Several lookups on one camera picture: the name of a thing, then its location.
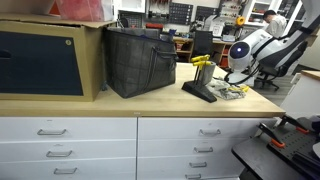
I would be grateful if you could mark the yellow T-handle hex key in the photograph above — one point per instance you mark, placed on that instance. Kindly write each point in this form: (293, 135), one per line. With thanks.
(202, 63)
(200, 58)

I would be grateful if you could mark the black wedge tool stand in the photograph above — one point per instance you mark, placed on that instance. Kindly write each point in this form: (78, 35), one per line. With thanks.
(199, 91)

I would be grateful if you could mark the wooden shelving workbench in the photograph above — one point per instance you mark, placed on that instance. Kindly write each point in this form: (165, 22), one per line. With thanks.
(187, 48)

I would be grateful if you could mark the black orange clamp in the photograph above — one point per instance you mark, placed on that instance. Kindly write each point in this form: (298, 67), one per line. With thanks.
(274, 138)

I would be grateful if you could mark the black side table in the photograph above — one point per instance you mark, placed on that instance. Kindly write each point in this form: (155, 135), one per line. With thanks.
(298, 160)

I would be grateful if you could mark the large yellow T-handle wrench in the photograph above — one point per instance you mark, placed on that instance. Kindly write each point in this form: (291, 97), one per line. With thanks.
(238, 88)

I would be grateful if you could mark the grey plaid tote bag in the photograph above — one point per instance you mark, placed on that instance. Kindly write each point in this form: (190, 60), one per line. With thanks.
(139, 60)

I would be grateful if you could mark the person in grey clothes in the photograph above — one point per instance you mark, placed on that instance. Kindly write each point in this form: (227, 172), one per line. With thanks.
(276, 23)

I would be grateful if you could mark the white drawer cabinet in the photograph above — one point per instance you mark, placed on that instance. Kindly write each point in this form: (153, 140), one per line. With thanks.
(76, 148)

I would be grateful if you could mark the white crumpled cloth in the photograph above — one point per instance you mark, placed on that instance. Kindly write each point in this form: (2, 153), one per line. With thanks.
(219, 88)

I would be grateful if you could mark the black office chair near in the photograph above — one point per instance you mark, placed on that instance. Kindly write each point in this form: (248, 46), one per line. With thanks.
(267, 73)

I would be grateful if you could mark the clear plastic storage bin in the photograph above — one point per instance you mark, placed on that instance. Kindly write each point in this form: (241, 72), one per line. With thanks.
(84, 10)

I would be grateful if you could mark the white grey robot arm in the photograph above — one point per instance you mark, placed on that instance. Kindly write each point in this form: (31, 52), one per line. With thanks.
(261, 48)

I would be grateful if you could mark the cardboard box with dark panel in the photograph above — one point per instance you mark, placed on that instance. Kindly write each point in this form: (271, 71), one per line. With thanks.
(43, 57)

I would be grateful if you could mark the grey metal cylinder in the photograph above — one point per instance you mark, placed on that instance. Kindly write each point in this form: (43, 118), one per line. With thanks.
(206, 74)

